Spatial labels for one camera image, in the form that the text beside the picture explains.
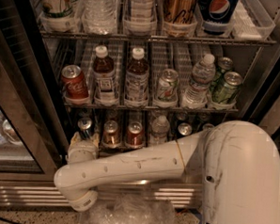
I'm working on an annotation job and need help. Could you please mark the white labelled bottle top shelf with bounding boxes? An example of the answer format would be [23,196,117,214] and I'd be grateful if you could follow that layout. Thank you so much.
[125,0,154,23]

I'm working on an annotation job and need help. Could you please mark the empty clear plastic tray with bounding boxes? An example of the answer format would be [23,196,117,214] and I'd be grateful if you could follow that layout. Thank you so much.
[232,0,275,41]

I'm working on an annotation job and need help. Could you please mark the clear plastic bin on floor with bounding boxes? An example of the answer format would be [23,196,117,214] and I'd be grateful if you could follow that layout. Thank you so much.
[76,194,175,224]

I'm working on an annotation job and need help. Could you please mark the steel fridge door right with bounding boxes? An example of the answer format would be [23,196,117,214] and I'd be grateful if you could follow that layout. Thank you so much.
[236,0,280,141]

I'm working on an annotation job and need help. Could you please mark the wire shelf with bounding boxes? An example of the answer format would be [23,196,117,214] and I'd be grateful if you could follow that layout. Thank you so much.
[39,29,276,47]
[64,102,238,114]
[99,142,147,153]

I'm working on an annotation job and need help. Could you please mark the brown tea bottle right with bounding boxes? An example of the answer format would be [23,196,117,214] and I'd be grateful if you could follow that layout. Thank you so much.
[125,47,149,103]

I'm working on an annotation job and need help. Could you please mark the white 7up can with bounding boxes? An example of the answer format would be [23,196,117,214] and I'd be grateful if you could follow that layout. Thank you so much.
[156,69,179,102]

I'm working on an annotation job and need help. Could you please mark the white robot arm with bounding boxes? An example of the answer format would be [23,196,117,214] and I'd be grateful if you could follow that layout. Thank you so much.
[54,120,280,224]

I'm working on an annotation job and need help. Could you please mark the blue silver redbull can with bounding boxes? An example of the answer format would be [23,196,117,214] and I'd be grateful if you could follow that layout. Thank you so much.
[77,117,94,139]

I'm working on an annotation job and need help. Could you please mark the clear water bottle bottom shelf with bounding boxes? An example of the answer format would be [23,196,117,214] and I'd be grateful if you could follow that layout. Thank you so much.
[149,115,170,146]

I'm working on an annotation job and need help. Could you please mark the large pepsi can top shelf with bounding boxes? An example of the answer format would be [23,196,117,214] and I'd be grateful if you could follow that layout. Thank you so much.
[198,0,239,35]

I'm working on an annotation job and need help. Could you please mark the top wire shelf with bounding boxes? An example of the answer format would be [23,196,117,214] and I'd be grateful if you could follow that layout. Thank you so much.
[39,29,276,47]

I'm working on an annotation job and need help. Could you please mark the middle wire shelf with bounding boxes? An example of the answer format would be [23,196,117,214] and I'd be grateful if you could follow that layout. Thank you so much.
[64,102,238,114]

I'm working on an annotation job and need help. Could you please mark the copper can bottom shelf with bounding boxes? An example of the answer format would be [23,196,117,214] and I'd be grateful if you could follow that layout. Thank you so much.
[102,120,120,147]

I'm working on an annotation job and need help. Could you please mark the red coca-cola can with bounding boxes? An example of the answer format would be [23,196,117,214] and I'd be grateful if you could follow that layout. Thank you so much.
[61,65,89,100]

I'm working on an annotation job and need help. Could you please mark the blue pepsi can bottom shelf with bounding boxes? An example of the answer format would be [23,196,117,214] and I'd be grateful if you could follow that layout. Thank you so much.
[177,122,193,138]

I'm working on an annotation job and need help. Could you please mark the clear water bottle top shelf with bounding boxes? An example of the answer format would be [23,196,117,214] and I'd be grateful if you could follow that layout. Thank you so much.
[82,0,117,35]

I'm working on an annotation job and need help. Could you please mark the green can front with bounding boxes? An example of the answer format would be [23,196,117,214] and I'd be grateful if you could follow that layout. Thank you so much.
[211,72,243,104]

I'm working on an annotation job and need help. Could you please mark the red can bottom shelf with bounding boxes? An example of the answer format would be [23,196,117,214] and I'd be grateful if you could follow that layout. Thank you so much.
[126,121,144,147]

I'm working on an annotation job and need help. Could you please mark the glass fridge door left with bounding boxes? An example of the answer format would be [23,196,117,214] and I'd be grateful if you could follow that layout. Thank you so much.
[0,21,67,182]

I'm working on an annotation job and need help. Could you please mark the green can bottom shelf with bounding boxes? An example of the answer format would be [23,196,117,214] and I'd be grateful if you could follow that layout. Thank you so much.
[202,123,214,131]

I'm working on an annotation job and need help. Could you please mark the white green can top shelf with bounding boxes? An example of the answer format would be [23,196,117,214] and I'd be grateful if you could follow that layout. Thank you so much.
[40,0,73,18]

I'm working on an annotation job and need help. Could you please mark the green can rear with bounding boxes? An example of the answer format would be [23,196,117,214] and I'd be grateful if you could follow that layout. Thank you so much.
[210,56,234,91]

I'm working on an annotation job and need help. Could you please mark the clear water bottle middle shelf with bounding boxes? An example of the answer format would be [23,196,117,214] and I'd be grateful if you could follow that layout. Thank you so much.
[180,54,216,108]

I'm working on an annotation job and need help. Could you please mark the gold can top shelf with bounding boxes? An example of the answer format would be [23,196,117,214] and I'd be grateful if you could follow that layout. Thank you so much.
[163,0,197,24]

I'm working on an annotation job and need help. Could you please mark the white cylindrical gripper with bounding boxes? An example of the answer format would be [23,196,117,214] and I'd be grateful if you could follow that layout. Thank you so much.
[67,132,101,164]

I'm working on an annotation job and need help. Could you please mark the brown tea bottle left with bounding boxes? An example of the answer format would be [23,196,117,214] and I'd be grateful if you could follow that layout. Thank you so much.
[92,45,117,101]

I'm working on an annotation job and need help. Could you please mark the bottom wire shelf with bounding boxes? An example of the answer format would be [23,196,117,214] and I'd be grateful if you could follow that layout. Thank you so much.
[99,142,147,153]

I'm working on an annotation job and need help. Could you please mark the brown tea bottle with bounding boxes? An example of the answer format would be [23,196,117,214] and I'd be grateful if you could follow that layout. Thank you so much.
[125,47,149,103]
[92,45,117,101]

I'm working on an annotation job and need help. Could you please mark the clear water bottle shelf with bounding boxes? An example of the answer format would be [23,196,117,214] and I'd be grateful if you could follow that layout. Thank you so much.
[82,0,117,35]
[149,115,170,146]
[180,54,216,108]

